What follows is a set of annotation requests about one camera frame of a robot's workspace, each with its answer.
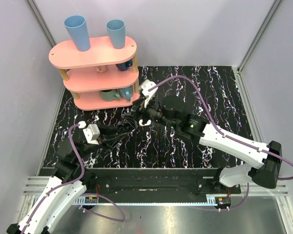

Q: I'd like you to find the black marbled table mat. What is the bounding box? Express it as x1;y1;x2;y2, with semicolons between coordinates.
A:
42;66;252;168

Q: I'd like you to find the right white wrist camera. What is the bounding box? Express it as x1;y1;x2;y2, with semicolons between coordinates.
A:
139;79;158;108

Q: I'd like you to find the right light blue cup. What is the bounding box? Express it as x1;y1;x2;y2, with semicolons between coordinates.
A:
106;19;126;49

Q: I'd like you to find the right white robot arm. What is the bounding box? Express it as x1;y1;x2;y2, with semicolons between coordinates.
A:
122;96;282;193

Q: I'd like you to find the pink mug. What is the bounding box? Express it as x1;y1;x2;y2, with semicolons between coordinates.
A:
95;65;108;73

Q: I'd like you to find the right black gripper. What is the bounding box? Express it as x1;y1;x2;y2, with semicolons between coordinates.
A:
121;94;178;130

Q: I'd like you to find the black earbud charging case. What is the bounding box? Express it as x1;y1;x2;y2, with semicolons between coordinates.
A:
117;123;133;134

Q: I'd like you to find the purple cable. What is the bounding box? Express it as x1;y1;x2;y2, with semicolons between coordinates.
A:
19;124;126;234
148;75;293;212

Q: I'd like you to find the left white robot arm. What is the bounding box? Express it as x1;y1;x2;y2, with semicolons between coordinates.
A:
6;121;110;234

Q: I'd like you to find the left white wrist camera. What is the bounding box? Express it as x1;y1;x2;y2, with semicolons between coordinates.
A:
78;121;100;145

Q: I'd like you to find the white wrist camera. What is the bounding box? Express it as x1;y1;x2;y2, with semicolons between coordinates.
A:
139;79;158;108
78;121;100;145

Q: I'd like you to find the light blue cup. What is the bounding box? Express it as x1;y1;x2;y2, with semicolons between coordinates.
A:
64;15;90;52
106;19;126;49

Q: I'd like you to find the teal ceramic mug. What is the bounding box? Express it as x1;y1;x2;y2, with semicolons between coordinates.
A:
118;86;133;101

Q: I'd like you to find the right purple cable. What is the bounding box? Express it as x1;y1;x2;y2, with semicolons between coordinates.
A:
148;75;293;212

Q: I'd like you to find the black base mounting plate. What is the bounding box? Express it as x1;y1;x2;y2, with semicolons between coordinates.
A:
91;168;241;205

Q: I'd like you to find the pink three-tier shelf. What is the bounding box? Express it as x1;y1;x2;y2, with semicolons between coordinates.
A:
49;36;140;111

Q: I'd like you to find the dark blue mug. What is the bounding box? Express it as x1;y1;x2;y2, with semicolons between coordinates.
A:
116;59;132;71

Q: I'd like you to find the green ceramic mug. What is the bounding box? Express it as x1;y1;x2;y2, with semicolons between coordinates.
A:
99;89;121;101

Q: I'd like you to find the white earbud charging case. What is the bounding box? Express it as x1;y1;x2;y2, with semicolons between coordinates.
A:
139;119;151;127

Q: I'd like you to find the left light blue cup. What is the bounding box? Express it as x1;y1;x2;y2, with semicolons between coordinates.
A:
64;15;90;52

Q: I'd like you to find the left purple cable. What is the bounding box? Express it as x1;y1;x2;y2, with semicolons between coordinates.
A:
19;124;126;234

